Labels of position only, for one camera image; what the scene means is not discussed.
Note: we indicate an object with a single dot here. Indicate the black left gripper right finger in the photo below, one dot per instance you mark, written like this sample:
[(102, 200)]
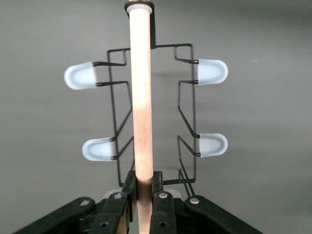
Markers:
[(162, 212)]

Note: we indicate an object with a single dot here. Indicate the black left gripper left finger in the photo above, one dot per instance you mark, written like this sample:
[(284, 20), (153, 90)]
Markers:
[(117, 209)]

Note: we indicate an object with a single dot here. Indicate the dark grey table mat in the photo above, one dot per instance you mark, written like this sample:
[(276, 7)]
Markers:
[(36, 122)]

